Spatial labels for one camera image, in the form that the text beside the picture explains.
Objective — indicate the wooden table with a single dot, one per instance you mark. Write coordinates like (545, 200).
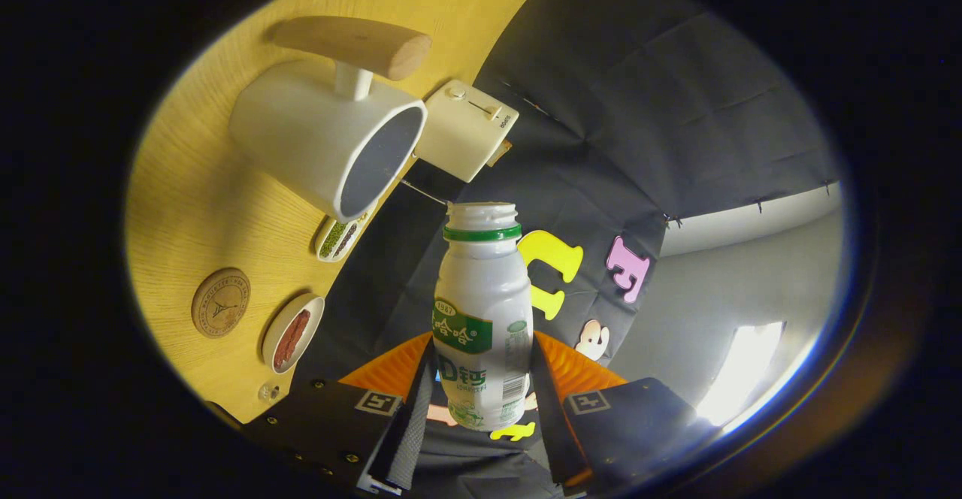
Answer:
(195, 206)

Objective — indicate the round cork coaster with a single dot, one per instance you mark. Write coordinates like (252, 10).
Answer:
(220, 303)

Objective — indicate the cream toaster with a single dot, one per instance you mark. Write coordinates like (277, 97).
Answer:
(458, 131)

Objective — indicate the bread slice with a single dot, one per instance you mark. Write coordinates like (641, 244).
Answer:
(500, 153)

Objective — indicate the white round plate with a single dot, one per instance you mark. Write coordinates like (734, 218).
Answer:
(278, 322)

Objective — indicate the white juice bottle green label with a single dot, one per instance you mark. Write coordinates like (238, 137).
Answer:
(481, 296)

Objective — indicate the red meat slice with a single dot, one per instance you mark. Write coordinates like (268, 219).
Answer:
(284, 352)
(301, 326)

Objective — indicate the clear plastic water bottle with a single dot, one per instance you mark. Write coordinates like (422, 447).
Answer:
(269, 392)

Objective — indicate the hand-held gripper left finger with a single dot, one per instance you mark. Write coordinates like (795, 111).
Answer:
(409, 424)

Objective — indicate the black backdrop cloth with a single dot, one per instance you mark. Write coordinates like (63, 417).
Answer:
(639, 108)

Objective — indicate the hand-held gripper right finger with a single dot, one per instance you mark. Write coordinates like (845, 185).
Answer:
(552, 416)

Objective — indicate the white divided bean dish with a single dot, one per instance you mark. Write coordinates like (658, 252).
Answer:
(334, 237)

